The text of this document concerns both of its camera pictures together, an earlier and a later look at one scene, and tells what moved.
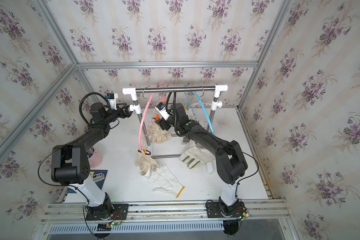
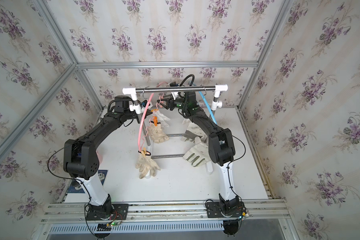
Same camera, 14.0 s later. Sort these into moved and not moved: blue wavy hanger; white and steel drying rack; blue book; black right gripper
Moved: black right gripper; blue wavy hanger
Not moved: white and steel drying rack; blue book
